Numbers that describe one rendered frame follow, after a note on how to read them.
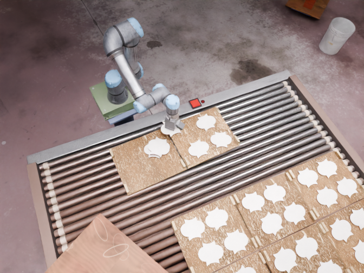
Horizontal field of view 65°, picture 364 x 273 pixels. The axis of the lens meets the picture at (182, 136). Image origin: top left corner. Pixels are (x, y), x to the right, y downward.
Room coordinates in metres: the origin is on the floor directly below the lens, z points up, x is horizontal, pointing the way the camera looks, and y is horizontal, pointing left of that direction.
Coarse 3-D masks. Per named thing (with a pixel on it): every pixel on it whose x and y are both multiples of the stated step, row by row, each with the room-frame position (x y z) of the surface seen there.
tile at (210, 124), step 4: (204, 116) 1.14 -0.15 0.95; (208, 116) 1.14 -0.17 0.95; (212, 116) 1.14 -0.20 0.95; (200, 120) 1.10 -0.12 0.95; (204, 120) 1.10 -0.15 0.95; (208, 120) 1.11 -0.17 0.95; (212, 120) 1.11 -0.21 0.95; (200, 124) 1.07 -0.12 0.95; (204, 124) 1.07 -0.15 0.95; (208, 124) 1.08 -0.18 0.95; (212, 124) 1.08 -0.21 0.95; (200, 128) 1.03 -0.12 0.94; (204, 128) 1.04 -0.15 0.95; (208, 128) 1.04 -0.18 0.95
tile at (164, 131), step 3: (162, 126) 0.94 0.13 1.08; (162, 129) 0.92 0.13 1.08; (165, 129) 0.92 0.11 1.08; (168, 129) 0.92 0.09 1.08; (174, 129) 0.93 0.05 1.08; (177, 129) 0.93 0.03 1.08; (162, 132) 0.90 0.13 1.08; (165, 132) 0.90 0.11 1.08; (168, 132) 0.90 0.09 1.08; (171, 132) 0.90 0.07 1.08; (174, 132) 0.91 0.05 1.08; (177, 132) 0.91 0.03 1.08; (180, 132) 0.91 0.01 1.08; (171, 135) 0.88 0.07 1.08
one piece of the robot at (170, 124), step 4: (168, 120) 0.90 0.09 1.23; (172, 120) 0.91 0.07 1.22; (176, 120) 0.93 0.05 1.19; (168, 124) 0.90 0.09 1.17; (172, 124) 0.90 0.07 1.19; (176, 124) 0.92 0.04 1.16; (180, 124) 0.93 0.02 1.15; (184, 124) 0.94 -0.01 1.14; (168, 128) 0.90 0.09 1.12; (172, 128) 0.90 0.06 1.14; (180, 128) 0.90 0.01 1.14
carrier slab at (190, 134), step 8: (208, 112) 1.18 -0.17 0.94; (216, 112) 1.19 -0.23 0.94; (184, 120) 1.09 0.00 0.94; (192, 120) 1.10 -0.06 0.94; (216, 120) 1.12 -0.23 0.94; (224, 120) 1.13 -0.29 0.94; (184, 128) 1.02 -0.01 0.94; (192, 128) 1.03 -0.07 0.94; (216, 128) 1.05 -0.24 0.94; (224, 128) 1.06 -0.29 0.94; (176, 136) 0.95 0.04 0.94; (184, 136) 0.96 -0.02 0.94; (192, 136) 0.97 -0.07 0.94; (200, 136) 0.97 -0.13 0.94; (208, 136) 0.98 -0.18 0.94; (232, 136) 1.00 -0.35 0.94; (176, 144) 0.89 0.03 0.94; (184, 144) 0.90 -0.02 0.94; (208, 144) 0.92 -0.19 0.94; (232, 144) 0.94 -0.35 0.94; (184, 152) 0.84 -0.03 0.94; (208, 152) 0.86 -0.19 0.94; (216, 152) 0.87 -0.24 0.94; (224, 152) 0.88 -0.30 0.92; (184, 160) 0.78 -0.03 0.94; (192, 160) 0.79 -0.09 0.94; (200, 160) 0.79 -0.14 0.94
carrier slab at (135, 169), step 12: (156, 132) 0.97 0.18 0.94; (132, 144) 0.86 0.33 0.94; (144, 144) 0.87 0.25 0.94; (120, 156) 0.76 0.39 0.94; (132, 156) 0.77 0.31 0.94; (144, 156) 0.78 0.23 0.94; (168, 156) 0.80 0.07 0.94; (120, 168) 0.67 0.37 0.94; (132, 168) 0.68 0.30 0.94; (144, 168) 0.69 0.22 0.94; (156, 168) 0.70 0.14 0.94; (168, 168) 0.71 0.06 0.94; (180, 168) 0.72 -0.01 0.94; (132, 180) 0.60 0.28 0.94; (144, 180) 0.61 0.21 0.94; (156, 180) 0.62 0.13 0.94; (132, 192) 0.52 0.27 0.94
